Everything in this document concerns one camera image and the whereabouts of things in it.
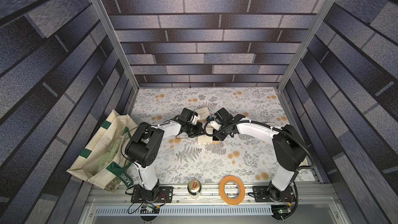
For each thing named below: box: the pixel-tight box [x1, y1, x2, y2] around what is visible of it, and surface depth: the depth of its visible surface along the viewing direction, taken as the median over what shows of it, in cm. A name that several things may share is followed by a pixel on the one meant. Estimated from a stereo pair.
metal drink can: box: [187, 179, 202, 200], surface depth 68 cm
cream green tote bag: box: [66, 109, 136, 193], surface depth 73 cm
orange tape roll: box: [219, 175, 246, 206], surface depth 75 cm
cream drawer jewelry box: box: [197, 127, 221, 145], surface depth 91 cm
